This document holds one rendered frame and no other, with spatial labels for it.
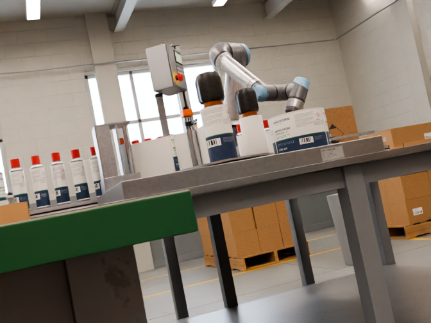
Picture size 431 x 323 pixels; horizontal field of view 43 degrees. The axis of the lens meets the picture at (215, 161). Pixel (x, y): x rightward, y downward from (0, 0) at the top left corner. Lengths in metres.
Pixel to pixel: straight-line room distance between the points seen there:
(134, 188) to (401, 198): 4.73
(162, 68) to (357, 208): 1.11
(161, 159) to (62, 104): 5.74
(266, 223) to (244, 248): 0.37
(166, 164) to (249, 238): 3.71
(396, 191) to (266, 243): 1.46
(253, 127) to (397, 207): 4.10
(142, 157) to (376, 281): 1.02
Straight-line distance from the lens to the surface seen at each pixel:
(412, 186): 5.97
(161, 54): 2.35
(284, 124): 1.85
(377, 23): 8.61
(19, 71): 7.78
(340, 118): 2.80
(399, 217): 6.03
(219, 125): 1.64
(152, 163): 2.14
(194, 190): 1.38
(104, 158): 2.05
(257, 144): 2.03
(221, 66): 2.63
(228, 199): 1.45
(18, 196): 2.16
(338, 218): 4.80
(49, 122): 7.75
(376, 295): 1.64
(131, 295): 0.41
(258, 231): 5.81
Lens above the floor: 0.79
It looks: 4 degrees up
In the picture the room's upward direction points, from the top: 11 degrees counter-clockwise
